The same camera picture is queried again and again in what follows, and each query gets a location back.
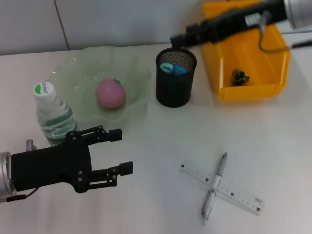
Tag right arm cable with plug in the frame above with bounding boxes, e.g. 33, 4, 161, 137
257, 10, 312, 54

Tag arm cable with plug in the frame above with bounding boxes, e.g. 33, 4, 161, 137
257, 10, 312, 54
6, 187, 38, 202

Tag black mesh pen holder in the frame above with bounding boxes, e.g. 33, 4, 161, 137
155, 47, 197, 108

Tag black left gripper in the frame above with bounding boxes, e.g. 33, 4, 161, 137
11, 125, 134, 194

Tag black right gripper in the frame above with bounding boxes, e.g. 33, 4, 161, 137
170, 0, 290, 47

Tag clear plastic water bottle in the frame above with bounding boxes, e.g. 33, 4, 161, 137
33, 81, 79, 147

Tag pink toy peach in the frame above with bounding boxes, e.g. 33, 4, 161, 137
95, 78, 127, 110

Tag white pen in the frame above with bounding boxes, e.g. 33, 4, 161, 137
200, 152, 229, 226

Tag green plastic wrapper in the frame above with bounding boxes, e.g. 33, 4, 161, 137
230, 69, 251, 86

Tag transparent plastic ruler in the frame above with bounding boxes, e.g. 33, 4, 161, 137
179, 159, 265, 215

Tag blue scissors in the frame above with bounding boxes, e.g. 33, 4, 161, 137
159, 62, 189, 92

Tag yellow plastic bin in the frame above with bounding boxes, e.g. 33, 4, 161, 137
202, 1, 291, 101

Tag green glass fruit plate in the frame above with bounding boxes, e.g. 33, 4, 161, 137
47, 46, 153, 124

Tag left arm cable with plug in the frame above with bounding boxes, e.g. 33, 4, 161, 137
6, 187, 38, 202

